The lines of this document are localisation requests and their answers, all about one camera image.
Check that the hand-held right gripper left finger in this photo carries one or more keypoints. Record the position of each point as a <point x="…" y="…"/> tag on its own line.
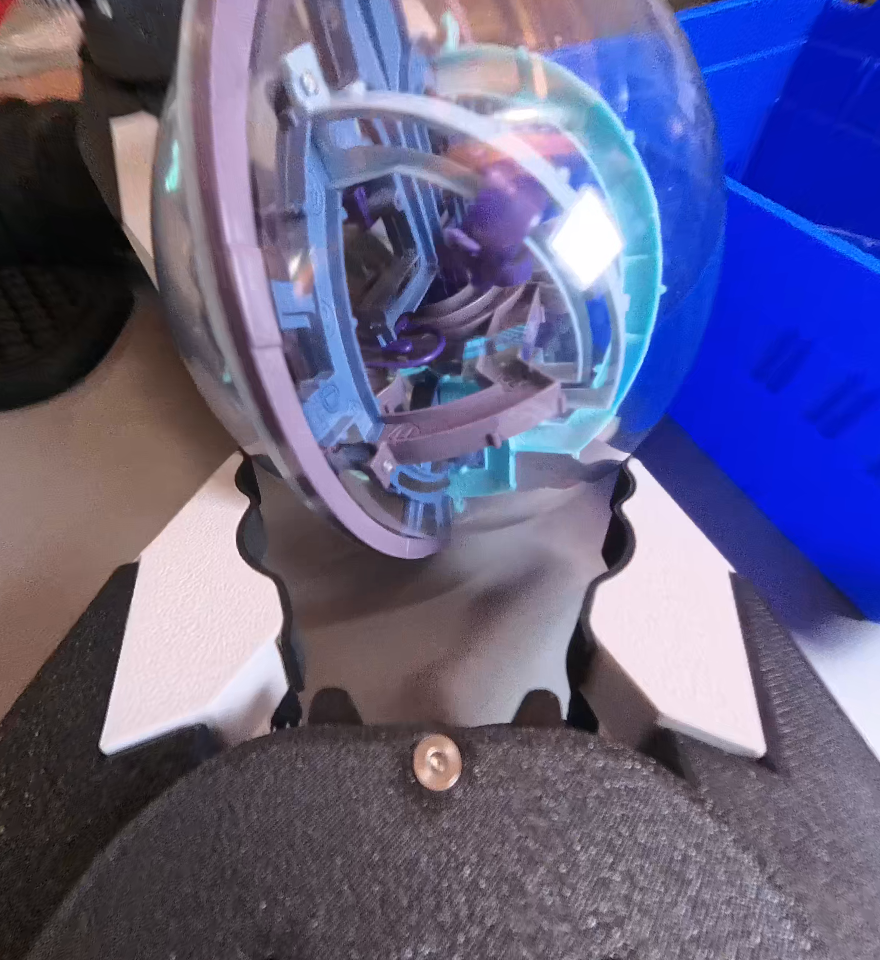
<point x="200" y="623"/>

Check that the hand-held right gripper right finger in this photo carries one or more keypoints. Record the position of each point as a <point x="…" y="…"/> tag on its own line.
<point x="673" y="623"/>

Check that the clear plastic maze ball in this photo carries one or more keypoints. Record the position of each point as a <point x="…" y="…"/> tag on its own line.
<point x="440" y="255"/>

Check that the blue plastic bin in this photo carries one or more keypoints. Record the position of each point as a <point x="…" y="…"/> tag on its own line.
<point x="823" y="345"/>

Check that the black mesh cushion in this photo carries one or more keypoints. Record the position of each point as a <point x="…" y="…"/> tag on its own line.
<point x="35" y="338"/>

